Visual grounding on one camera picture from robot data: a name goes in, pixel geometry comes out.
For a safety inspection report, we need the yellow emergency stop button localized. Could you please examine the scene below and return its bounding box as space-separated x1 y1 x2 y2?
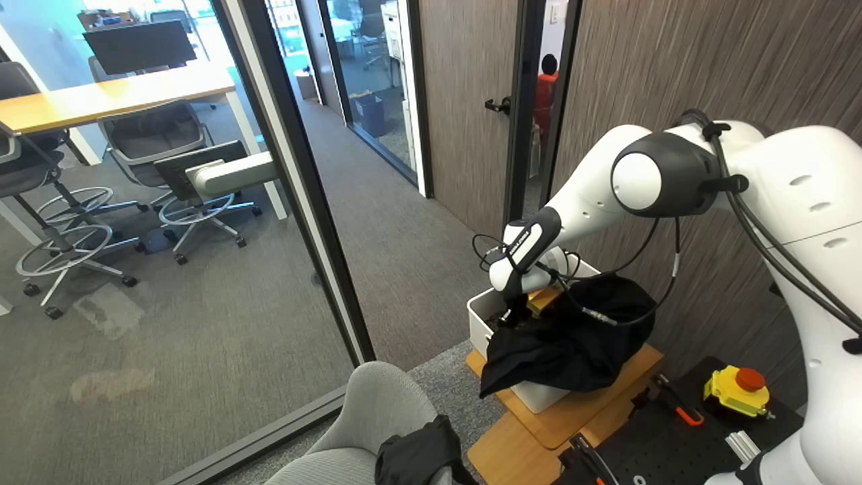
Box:
703 366 776 420

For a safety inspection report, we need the orange and black clamp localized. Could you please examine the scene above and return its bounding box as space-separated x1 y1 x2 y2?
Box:
648 374 706 427
558 434 622 485

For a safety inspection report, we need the silver metal bar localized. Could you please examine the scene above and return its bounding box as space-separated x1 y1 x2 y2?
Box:
725 430 762 463

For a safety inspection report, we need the black monitor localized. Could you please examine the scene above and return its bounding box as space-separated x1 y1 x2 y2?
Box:
83 20 198 76

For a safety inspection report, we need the white plastic bin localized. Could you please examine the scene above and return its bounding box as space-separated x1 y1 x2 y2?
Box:
467 259 608 414

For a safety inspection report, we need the grey upholstered chair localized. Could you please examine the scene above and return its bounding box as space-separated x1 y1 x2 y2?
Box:
263 361 473 485

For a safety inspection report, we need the blue waste bin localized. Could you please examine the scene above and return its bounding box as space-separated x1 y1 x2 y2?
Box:
351 92 387 138

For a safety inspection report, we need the wooden door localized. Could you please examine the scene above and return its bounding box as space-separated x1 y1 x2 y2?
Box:
416 0 527 238

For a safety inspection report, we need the black clothing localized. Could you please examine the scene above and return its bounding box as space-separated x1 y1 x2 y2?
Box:
374 414 479 485
479 274 657 399

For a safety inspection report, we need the wooden conference table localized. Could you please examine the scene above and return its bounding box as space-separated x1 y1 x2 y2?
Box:
0 63 289 245

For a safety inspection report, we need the person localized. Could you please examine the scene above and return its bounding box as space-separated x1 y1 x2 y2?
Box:
534 54 560 137

